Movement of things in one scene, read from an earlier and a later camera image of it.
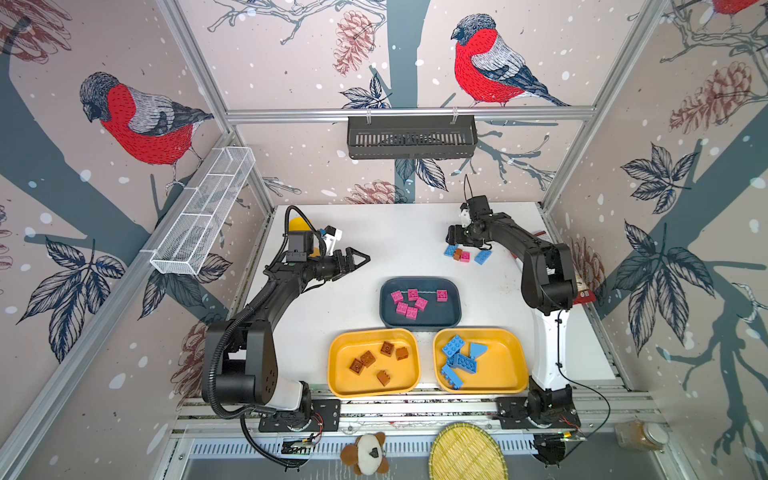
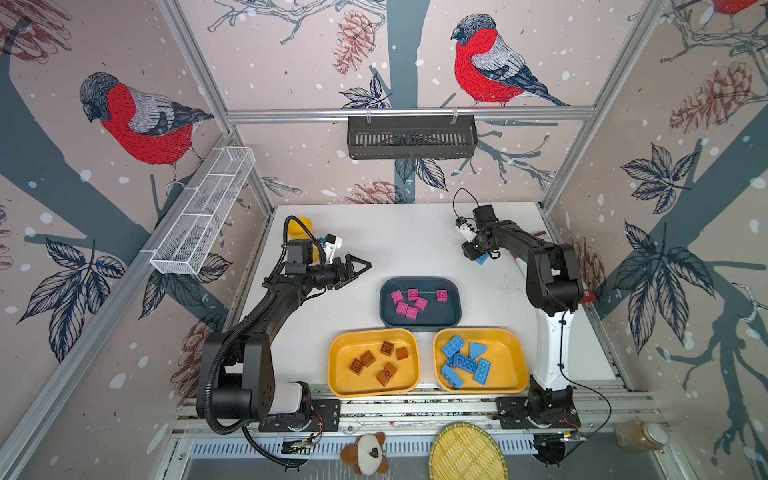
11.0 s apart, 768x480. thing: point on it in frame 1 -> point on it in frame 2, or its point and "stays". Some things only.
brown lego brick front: x=368 y=358 stays
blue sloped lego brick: x=477 y=349 stays
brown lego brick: x=387 y=349 stays
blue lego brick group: x=450 y=250 -> x=482 y=371
